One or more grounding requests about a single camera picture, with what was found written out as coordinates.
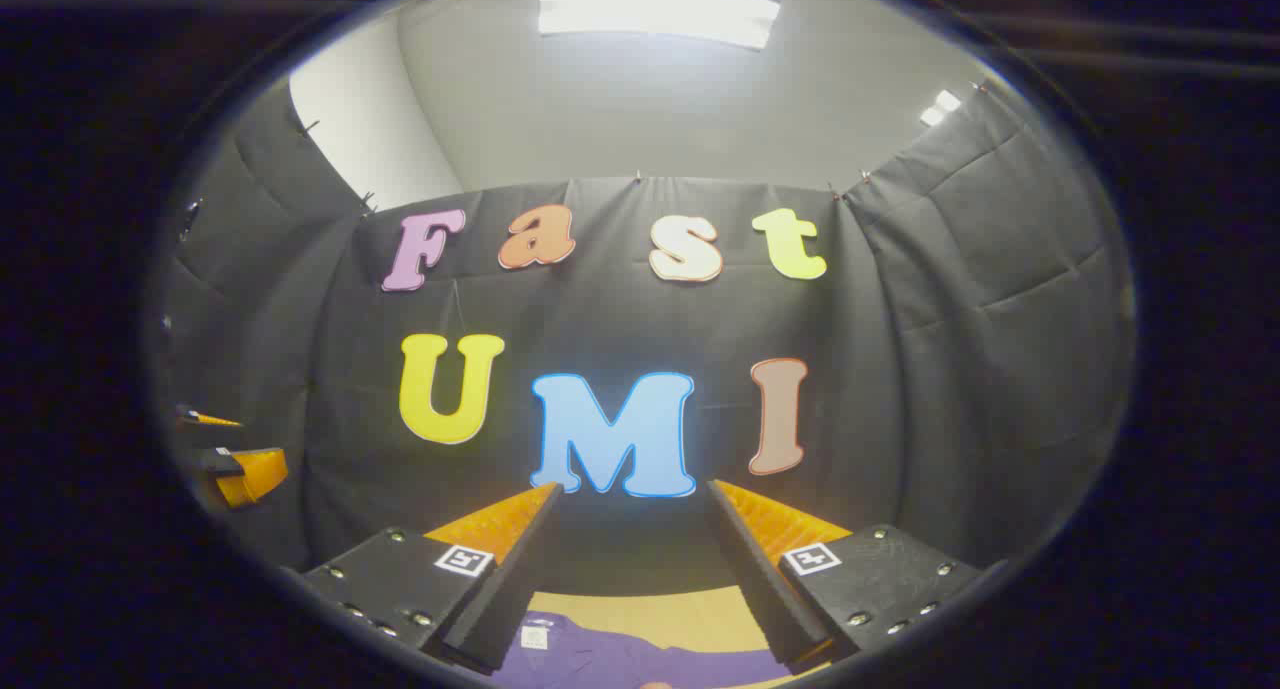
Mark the purple button shirt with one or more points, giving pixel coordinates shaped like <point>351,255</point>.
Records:
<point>600,659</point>

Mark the black backdrop cloth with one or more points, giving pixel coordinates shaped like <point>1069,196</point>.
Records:
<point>620,309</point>

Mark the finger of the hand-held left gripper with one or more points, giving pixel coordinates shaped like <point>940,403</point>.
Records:
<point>215,420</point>
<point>255,474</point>

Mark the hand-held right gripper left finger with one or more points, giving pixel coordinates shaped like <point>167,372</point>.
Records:
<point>510,589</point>

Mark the small ceiling light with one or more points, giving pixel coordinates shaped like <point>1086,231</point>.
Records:
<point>940,109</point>

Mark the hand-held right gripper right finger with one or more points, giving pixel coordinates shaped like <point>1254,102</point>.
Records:
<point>760,579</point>

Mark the large ceiling light panel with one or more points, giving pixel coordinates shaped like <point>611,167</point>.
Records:
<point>655,9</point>

